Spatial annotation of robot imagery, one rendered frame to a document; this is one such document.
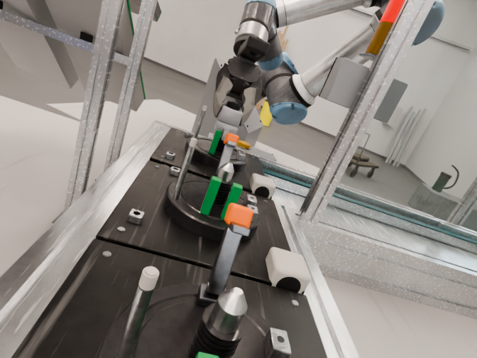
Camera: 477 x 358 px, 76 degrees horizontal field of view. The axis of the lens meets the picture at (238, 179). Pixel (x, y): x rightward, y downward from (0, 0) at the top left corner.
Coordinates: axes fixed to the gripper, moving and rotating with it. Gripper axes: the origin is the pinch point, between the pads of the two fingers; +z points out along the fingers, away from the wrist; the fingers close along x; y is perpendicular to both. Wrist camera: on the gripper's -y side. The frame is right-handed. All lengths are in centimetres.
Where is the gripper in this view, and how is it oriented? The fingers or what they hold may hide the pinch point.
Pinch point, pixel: (230, 114)
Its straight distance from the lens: 65.8
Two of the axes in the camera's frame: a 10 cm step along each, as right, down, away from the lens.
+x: -9.4, -3.1, -1.8
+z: -2.4, 9.1, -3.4
